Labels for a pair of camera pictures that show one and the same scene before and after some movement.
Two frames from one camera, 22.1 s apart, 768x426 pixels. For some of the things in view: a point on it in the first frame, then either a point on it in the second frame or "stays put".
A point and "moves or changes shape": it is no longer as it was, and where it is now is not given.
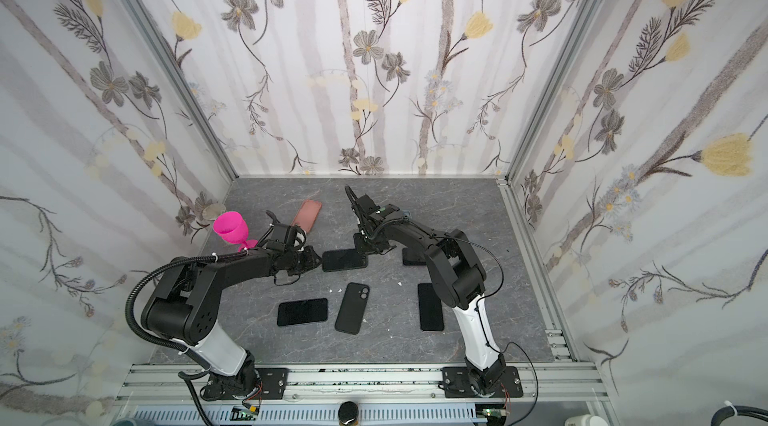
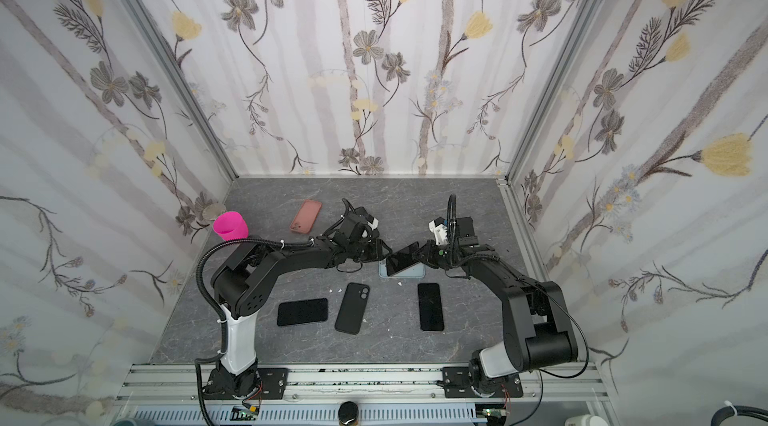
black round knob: [348, 412] stays put
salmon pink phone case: [307, 214] stays put
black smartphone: [409, 258] moves or changes shape
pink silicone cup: [233, 226] stays put
